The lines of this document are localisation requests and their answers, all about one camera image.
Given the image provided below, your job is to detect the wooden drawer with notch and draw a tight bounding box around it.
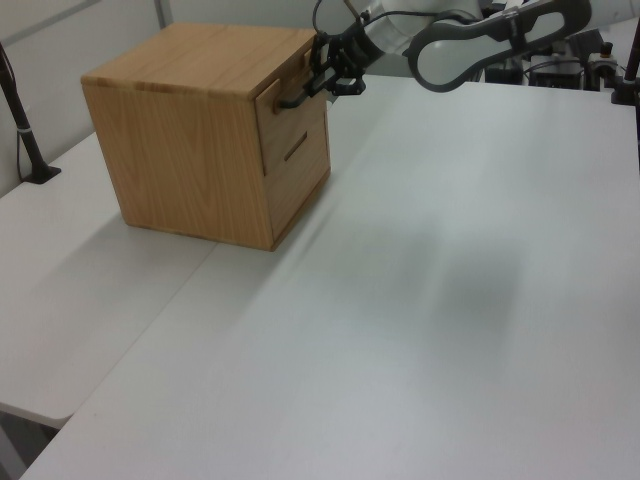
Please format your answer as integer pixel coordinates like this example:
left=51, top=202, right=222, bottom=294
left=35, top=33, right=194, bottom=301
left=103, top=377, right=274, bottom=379
left=264, top=109, right=332, bottom=246

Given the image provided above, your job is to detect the wooden drawer with handle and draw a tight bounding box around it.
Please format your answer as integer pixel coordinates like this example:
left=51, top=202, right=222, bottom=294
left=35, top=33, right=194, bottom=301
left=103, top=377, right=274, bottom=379
left=253, top=47, right=330, bottom=177

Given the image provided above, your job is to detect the black clamp stand pole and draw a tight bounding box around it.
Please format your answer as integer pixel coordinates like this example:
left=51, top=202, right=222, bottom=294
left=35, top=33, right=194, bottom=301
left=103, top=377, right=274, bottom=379
left=609, top=0, right=640, bottom=106

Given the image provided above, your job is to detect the black camera stand pole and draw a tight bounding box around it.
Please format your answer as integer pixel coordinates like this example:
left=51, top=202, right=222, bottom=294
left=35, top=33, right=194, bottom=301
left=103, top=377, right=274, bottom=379
left=0, top=42, right=62, bottom=186

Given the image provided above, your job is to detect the wooden drawer cabinet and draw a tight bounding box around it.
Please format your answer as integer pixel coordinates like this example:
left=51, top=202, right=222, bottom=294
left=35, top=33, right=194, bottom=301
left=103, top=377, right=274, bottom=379
left=80, top=21, right=334, bottom=252

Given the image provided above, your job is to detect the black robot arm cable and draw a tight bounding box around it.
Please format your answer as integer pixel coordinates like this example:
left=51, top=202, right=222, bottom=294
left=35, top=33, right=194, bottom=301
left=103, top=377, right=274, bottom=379
left=310, top=0, right=332, bottom=37

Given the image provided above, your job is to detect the dark metal drawer handle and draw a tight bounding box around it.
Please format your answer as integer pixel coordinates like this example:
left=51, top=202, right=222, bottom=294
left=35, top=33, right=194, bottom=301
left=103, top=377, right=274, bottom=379
left=272, top=74, right=326, bottom=110

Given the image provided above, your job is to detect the black lab equipment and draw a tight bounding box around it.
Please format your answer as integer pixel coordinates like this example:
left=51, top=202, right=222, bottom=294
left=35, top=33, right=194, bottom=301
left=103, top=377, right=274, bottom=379
left=523, top=28, right=617, bottom=94

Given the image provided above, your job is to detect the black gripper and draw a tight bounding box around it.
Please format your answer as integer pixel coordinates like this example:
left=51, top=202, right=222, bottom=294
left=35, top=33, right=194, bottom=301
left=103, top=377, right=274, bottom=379
left=302, top=22, right=375, bottom=98

